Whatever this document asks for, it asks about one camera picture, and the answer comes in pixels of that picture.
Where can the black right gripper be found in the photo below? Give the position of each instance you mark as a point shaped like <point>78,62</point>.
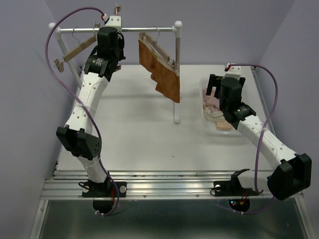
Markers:
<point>215,80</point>

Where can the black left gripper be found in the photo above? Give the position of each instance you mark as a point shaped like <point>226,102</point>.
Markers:
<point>119,39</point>

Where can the cream beige underwear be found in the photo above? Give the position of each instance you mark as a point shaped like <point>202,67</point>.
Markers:
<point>213,114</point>

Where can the beige hanger with pink underwear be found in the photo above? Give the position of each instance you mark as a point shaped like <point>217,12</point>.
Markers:
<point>120,40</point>

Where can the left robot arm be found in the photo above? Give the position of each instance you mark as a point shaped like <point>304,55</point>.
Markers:
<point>76,136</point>

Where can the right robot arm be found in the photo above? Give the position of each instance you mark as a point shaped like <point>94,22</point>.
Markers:
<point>291,171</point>

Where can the beige hanger with brown underwear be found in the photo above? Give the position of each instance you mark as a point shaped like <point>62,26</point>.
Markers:
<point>172,63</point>

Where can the empty beige clip hanger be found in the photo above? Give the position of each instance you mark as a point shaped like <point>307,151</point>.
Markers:
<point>69,55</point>

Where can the brown underwear on rack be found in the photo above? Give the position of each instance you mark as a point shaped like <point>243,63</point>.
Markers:
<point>167,80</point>

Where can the clear plastic basket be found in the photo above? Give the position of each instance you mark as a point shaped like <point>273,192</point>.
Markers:
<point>232,117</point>

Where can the white clothes rack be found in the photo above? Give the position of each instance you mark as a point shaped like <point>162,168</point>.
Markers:
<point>103,62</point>

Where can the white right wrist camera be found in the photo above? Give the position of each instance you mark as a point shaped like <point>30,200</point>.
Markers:
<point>232,71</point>

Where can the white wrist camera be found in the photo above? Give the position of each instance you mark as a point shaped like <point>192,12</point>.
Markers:
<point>232,71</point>
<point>114,21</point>

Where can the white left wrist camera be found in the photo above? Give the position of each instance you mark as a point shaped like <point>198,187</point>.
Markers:
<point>114,21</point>

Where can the aluminium mounting rail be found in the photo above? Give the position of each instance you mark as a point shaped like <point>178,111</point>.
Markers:
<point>141,185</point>

